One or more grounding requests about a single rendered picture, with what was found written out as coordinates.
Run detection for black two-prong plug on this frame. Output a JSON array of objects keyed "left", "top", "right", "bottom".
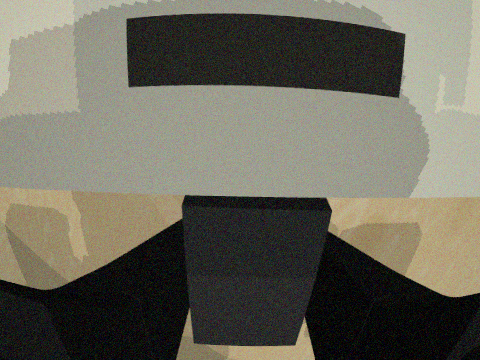
[{"left": 181, "top": 196, "right": 332, "bottom": 347}]

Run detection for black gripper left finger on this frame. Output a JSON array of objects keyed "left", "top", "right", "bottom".
[{"left": 0, "top": 219, "right": 189, "bottom": 360}]

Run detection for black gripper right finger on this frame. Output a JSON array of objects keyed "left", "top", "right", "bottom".
[{"left": 305, "top": 232, "right": 480, "bottom": 360}]

